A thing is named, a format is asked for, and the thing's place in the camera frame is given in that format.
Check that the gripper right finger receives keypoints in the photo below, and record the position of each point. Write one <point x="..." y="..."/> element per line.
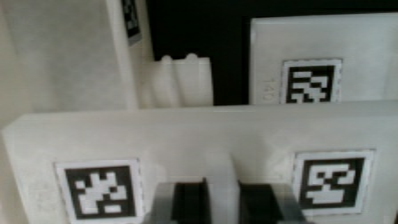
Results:
<point x="268" y="206"/>

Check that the white cabinet body box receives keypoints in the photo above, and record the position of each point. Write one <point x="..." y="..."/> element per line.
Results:
<point x="80" y="45"/>

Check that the white cabinet door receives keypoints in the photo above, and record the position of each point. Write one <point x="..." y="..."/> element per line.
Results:
<point x="93" y="157"/>
<point x="323" y="59"/>

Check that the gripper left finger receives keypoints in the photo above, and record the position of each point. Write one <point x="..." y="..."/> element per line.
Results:
<point x="181" y="203"/>

